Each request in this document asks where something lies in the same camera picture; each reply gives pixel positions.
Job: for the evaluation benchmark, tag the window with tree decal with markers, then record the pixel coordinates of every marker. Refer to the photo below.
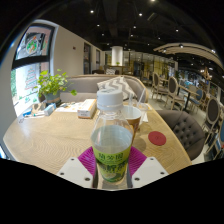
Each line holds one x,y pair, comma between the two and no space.
30,81

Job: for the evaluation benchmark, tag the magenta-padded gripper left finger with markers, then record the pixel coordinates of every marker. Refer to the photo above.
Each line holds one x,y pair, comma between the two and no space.
80,168

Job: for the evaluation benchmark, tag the dark grey tufted armchair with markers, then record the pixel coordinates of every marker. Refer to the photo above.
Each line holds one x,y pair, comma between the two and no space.
183,131

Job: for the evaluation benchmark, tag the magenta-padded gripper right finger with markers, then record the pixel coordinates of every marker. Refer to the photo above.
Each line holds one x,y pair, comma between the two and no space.
145,168

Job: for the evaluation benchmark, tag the clear green-labelled drink bottle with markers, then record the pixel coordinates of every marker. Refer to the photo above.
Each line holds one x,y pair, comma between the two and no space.
111,143

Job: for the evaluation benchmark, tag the white tissue box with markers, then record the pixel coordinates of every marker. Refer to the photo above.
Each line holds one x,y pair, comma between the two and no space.
86,108

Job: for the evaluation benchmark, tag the white round column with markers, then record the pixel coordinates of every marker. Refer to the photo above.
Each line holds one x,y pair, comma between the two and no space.
116,56

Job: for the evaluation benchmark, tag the green potted plant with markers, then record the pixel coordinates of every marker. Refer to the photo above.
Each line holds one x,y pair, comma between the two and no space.
51,85

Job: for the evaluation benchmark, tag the white and brown mug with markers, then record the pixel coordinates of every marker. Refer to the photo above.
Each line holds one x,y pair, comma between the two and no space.
133,116

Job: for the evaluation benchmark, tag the grey upholstered sofa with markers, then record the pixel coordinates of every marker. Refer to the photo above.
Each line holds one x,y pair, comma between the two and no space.
83,85

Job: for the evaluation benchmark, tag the flat round red coaster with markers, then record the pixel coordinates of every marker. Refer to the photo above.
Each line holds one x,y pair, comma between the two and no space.
157,138

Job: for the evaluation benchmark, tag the grey chevron cushion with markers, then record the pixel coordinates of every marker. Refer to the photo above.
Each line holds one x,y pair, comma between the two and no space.
115,83

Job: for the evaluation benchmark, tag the group of dining chairs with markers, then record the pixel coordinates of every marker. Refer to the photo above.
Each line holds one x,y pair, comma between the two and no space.
203,100

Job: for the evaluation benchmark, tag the framed food poster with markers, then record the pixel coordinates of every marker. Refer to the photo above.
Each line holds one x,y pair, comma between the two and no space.
33,43

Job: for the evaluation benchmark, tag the group of ceiling lights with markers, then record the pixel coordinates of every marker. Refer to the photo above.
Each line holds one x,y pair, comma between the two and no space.
140,15

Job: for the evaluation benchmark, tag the small blue box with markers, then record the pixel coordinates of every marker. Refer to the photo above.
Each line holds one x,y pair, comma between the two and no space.
50,109

